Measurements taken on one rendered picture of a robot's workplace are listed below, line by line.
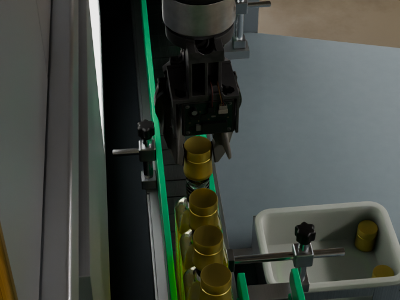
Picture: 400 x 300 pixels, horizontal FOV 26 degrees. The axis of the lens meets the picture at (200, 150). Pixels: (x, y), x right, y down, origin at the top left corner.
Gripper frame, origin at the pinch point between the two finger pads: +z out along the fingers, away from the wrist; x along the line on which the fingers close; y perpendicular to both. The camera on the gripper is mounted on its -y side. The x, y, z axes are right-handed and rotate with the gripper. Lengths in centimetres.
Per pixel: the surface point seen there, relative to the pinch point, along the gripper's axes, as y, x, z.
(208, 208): 7.6, 0.2, 2.4
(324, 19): -196, 75, 119
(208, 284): 18.7, -1.3, 2.2
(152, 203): -21.2, -4.8, 30.4
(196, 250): 12.6, -1.9, 3.7
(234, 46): -64, 16, 32
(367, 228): -17, 31, 37
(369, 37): -182, 89, 119
